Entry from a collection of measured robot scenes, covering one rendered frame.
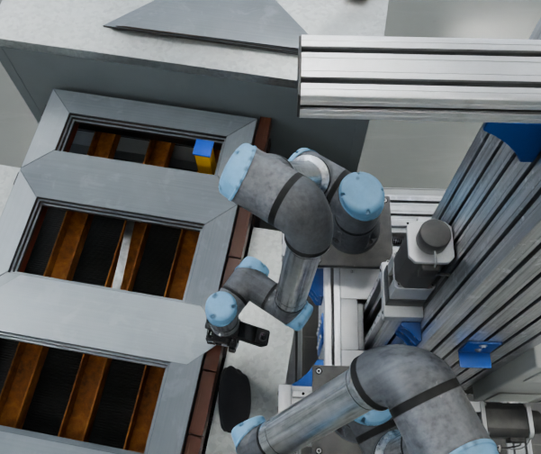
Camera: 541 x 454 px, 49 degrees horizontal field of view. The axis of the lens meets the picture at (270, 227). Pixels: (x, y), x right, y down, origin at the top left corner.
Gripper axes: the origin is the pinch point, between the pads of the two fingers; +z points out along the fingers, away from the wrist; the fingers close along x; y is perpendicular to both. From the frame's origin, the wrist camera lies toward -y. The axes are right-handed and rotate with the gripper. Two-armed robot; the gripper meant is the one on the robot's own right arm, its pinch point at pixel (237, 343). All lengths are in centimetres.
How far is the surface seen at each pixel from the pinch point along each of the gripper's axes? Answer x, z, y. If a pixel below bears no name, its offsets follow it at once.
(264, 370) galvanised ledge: 2.7, 18.4, -8.1
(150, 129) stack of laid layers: -69, 3, 45
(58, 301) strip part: -3, 1, 56
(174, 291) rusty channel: -17.7, 18.3, 26.1
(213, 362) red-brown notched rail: 5.9, 3.8, 6.0
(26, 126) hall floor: -111, 86, 139
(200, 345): 2.3, 0.8, 10.5
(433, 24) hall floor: -216, 86, -63
